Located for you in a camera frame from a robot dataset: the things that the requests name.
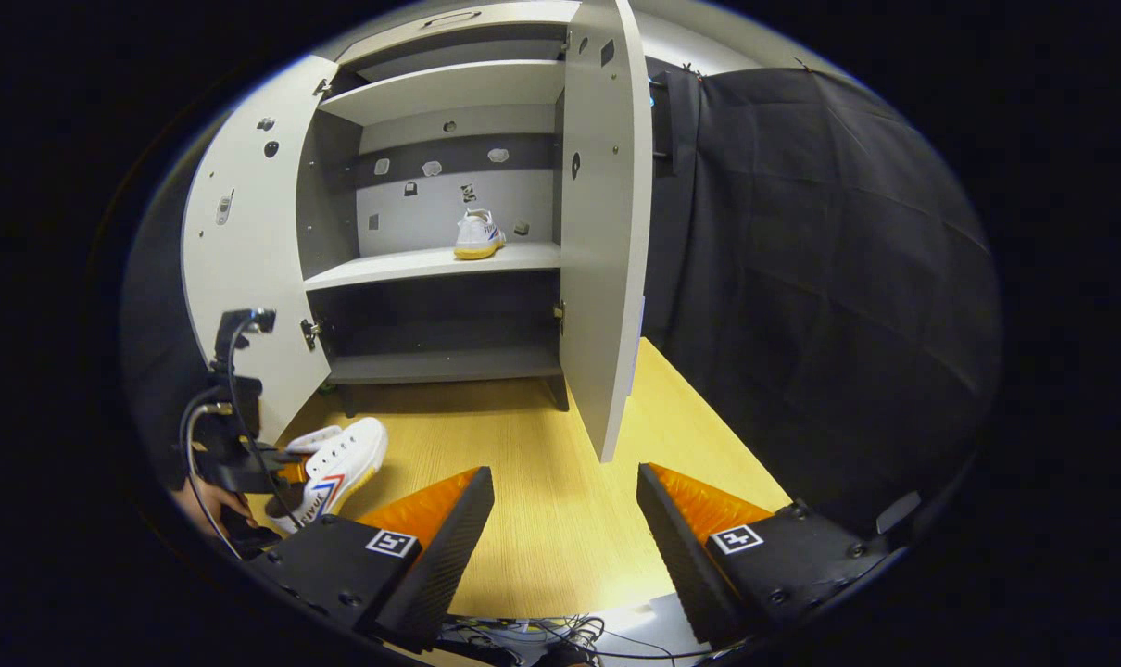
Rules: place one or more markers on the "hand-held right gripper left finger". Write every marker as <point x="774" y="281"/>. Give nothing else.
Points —
<point x="440" y="565"/>

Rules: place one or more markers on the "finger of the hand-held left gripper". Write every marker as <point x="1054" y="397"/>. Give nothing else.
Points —
<point x="250" y="533"/>
<point x="245" y="476"/>

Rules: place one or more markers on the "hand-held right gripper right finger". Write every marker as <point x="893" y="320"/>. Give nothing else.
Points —
<point x="686" y="560"/>

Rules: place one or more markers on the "white canvas shoe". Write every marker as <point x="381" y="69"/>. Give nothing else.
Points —
<point x="479" y="239"/>
<point x="343" y="463"/>

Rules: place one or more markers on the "white shoe cabinet door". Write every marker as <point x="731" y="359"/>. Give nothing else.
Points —
<point x="607" y="278"/>
<point x="255" y="278"/>

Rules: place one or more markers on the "white and grey shoe cabinet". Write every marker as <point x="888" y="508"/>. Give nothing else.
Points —
<point x="431" y="264"/>

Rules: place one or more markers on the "white cabinet drawer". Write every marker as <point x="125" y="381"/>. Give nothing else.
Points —
<point x="486" y="23"/>

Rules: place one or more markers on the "black backdrop cloth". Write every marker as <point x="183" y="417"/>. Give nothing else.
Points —
<point x="801" y="278"/>

